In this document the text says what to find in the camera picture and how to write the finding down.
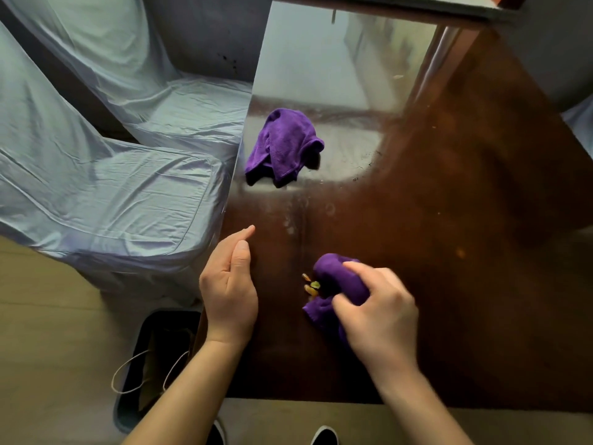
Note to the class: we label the person's right hand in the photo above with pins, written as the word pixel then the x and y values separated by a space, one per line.
pixel 384 319

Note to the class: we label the person's left hand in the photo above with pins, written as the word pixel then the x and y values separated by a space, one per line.
pixel 227 296

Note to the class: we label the person's left thumb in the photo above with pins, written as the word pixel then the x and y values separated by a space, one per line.
pixel 241 266

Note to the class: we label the person's right thumb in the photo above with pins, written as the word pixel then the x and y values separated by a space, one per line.
pixel 345 310

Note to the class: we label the purple cleaning cloth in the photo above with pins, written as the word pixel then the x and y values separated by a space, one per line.
pixel 282 145
pixel 336 275

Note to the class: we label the person's left forearm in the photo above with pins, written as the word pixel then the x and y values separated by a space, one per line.
pixel 190 393

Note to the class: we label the person's right forearm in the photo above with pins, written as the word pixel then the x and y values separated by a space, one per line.
pixel 417 407

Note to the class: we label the black waste bin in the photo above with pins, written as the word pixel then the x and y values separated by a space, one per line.
pixel 139 329

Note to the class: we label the person's right black shoe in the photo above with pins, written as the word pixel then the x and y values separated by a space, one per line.
pixel 325 436

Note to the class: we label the person's black shoe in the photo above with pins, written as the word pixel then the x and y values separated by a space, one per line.
pixel 216 433
pixel 325 436

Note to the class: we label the chair with grey-blue cover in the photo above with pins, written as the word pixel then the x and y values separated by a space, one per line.
pixel 579 127
pixel 116 199
pixel 153 78

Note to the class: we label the person's left black shoe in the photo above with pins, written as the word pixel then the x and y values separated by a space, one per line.
pixel 216 433

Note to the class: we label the dark wooden window frame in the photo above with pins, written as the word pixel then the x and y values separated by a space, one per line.
pixel 394 6

